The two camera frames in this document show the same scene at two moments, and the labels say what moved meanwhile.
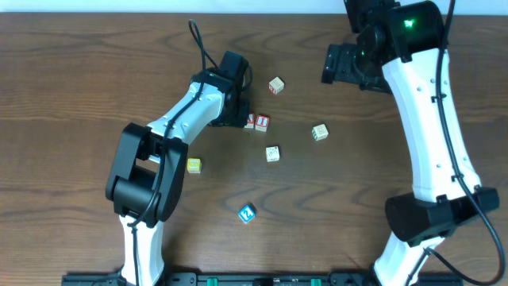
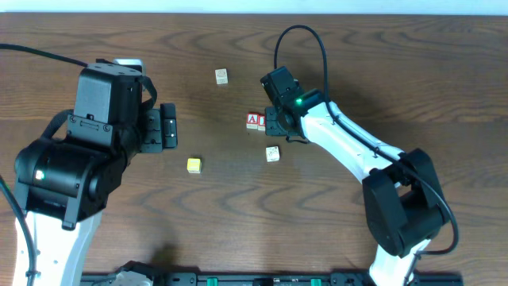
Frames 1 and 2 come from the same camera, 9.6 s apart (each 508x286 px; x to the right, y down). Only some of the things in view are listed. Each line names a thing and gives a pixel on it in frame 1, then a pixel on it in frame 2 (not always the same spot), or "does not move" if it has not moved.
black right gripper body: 335,64 -> 271,121
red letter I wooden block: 262,123 does not move
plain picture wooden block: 273,153 does not move
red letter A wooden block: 251,122 does not move
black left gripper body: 232,116 -> 157,130
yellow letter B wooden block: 194,165 does not move
